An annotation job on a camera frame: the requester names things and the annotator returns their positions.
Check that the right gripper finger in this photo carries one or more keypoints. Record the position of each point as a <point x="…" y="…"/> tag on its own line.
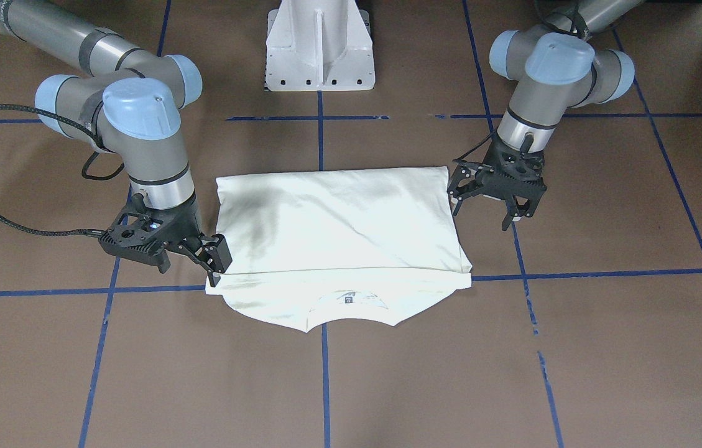
<point x="223" y="248"/>
<point x="207" y="257"/>

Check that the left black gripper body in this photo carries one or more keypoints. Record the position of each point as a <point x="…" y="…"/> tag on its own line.
<point x="466" y="185"/>

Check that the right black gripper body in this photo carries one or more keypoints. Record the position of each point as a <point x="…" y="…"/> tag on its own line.
<point x="189" y="219"/>

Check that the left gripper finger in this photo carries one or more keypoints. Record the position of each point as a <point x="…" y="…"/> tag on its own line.
<point x="465" y="182"/>
<point x="521" y="200"/>

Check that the cream long-sleeve cat shirt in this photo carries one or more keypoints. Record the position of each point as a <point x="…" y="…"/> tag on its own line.
<point x="313" y="247"/>

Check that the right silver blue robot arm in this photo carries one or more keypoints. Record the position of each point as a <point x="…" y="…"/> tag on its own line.
<point x="127" y="103"/>

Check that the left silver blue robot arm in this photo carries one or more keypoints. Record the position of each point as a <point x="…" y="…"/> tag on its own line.
<point x="555" y="69"/>

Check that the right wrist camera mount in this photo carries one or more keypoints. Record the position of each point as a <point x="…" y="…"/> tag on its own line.
<point x="134" y="236"/>

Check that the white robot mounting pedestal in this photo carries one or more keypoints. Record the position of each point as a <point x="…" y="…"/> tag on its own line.
<point x="319" y="46"/>

